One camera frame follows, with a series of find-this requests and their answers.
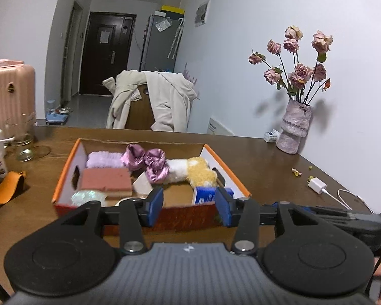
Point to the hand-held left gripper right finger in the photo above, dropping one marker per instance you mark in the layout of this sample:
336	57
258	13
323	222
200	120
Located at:
224	209

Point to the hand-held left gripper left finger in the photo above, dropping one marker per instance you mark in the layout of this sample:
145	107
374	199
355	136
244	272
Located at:
155	206

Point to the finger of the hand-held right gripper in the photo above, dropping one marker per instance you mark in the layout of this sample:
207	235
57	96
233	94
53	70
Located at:
333	213

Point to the orange cardboard box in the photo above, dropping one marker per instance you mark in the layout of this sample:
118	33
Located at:
184	219

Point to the yellow and white plush toy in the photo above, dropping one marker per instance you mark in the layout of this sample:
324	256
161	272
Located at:
193	171

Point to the blue tissue pack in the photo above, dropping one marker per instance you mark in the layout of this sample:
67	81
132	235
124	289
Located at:
204	195

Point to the beige wedge sponge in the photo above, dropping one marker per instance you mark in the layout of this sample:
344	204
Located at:
143	185

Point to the white charger plug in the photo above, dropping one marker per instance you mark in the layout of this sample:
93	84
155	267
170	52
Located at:
317	186

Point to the purple satin scrunchie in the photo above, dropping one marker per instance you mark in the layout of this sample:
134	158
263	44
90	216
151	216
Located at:
133	157
155	165

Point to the small crumpled wrapper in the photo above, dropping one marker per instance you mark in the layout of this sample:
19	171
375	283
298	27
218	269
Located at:
296	171

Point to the pink sponge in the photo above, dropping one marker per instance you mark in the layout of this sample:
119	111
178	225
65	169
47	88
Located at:
104	179

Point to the clear round puff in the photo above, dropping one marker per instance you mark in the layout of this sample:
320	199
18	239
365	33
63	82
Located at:
87	197

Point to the lavender fluffy cloth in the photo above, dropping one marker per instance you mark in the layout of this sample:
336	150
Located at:
103	160

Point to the small white bottle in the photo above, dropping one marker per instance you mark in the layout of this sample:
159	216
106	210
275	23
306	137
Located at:
271	136

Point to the wooden chair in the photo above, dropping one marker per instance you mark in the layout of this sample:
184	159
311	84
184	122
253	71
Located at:
141	114

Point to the pink textured vase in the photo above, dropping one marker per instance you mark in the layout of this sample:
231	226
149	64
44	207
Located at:
293	127

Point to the beige coat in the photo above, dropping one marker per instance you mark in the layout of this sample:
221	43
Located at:
168	101

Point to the blue pet feeder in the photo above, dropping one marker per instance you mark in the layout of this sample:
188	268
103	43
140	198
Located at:
57	116

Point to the dried pink roses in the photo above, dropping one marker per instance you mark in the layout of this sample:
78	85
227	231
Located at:
300	73

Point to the dark entrance door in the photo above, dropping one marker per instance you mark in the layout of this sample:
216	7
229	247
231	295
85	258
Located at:
98	70

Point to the glass jar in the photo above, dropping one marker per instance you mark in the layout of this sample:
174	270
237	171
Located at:
20	139

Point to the grey refrigerator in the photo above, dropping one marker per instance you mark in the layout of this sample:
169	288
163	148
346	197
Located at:
158	50

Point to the white folded umbrella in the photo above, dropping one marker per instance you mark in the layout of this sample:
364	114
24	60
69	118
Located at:
176	38

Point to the paper notice on door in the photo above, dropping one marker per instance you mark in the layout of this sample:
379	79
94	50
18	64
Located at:
104	37

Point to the clear plastic bag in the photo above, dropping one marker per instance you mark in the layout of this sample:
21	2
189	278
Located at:
162	25

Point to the pink suitcase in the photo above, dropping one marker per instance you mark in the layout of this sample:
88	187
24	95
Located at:
6	95

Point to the yellow and black box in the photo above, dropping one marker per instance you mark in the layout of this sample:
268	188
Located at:
173	9

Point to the white wall heater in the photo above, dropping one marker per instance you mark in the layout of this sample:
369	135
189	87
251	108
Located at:
220	127

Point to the wall electrical panel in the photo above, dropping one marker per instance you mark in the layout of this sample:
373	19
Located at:
202	14

